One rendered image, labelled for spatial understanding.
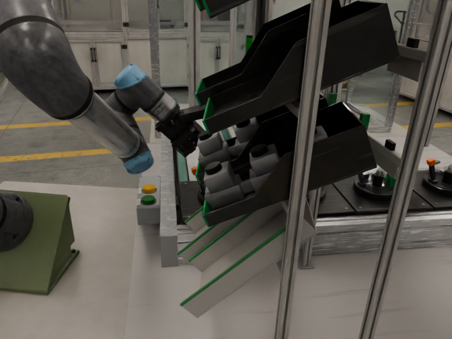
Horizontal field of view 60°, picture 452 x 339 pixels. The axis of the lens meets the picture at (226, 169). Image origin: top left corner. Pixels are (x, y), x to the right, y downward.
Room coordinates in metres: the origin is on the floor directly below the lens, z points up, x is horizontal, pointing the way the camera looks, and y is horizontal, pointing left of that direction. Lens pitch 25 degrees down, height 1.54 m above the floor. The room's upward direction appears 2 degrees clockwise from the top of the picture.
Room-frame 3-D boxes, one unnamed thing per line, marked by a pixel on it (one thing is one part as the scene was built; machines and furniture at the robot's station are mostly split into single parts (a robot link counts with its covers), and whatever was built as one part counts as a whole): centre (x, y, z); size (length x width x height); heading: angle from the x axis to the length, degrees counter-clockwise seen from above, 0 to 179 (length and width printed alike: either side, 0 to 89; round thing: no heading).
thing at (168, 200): (1.27, 0.21, 0.91); 0.89 x 0.06 x 0.11; 9
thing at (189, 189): (1.02, 0.01, 0.96); 0.24 x 0.24 x 0.02; 9
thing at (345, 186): (1.10, -0.48, 1.01); 0.24 x 0.24 x 0.13; 9
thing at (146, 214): (1.07, 0.24, 0.93); 0.21 x 0.07 x 0.06; 9
